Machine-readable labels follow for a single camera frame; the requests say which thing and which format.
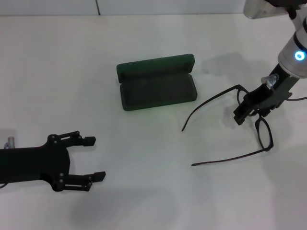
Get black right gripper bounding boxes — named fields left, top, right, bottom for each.
left=233, top=63, right=301, bottom=126

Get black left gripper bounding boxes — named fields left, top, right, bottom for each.
left=0, top=130, right=107, bottom=193

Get black round-frame glasses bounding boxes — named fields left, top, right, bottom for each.
left=181, top=84, right=274, bottom=167

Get green glasses case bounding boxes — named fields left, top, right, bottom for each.
left=116, top=53, right=199, bottom=112

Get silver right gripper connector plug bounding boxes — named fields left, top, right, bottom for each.
left=260, top=73, right=281, bottom=89

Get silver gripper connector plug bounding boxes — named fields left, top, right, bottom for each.
left=260, top=73, right=281, bottom=89
left=3, top=136, right=16, bottom=149

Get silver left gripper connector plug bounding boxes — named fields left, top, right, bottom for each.
left=3, top=136, right=16, bottom=149

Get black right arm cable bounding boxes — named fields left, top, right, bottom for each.
left=286, top=95, right=307, bottom=102

